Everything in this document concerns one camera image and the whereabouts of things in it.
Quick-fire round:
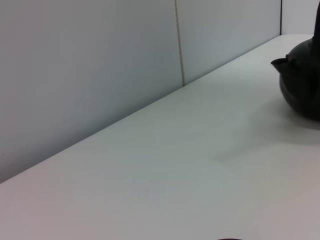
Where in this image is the black round teapot with handle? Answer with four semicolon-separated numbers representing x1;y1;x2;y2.
270;0;320;123

